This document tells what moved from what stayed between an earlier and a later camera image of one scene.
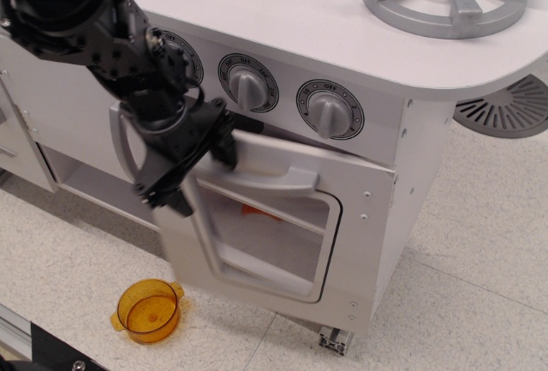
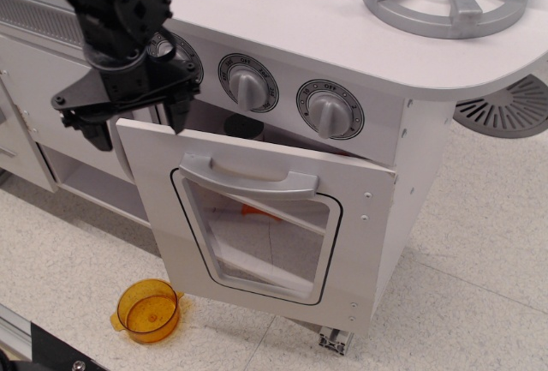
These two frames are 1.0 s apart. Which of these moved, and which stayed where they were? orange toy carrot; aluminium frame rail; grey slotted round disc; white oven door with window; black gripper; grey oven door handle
Moved: black gripper; grey oven door handle
Stayed: aluminium frame rail; grey slotted round disc; orange toy carrot; white oven door with window
